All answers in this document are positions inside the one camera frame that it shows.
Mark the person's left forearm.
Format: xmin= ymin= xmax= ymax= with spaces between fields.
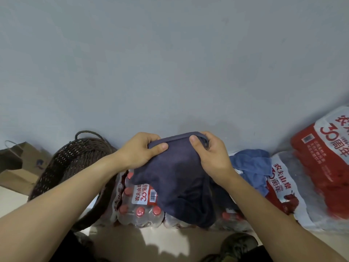
xmin=0 ymin=152 xmax=129 ymax=262

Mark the brown paper bag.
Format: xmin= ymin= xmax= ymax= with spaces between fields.
xmin=0 ymin=141 xmax=52 ymax=196

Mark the dark blue towel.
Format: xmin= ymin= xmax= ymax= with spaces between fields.
xmin=130 ymin=131 xmax=216 ymax=229

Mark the person's right forearm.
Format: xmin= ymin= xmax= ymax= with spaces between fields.
xmin=226 ymin=171 xmax=347 ymax=262

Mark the person's left grey shoe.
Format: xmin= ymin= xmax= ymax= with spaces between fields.
xmin=73 ymin=231 xmax=109 ymax=262

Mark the person's right grey shoe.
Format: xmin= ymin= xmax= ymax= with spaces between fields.
xmin=200 ymin=233 xmax=259 ymax=262

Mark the person's right hand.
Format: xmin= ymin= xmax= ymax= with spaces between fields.
xmin=189 ymin=131 xmax=238 ymax=188

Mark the dark brown wicker basket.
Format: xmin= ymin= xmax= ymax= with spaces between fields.
xmin=27 ymin=131 xmax=118 ymax=232

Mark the person's left hand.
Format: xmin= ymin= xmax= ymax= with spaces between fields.
xmin=117 ymin=132 xmax=169 ymax=171

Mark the light blue towel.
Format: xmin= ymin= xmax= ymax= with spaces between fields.
xmin=229 ymin=149 xmax=273 ymax=198

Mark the person's grey shoe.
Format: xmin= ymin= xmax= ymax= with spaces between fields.
xmin=200 ymin=233 xmax=259 ymax=262
xmin=73 ymin=231 xmax=109 ymax=262

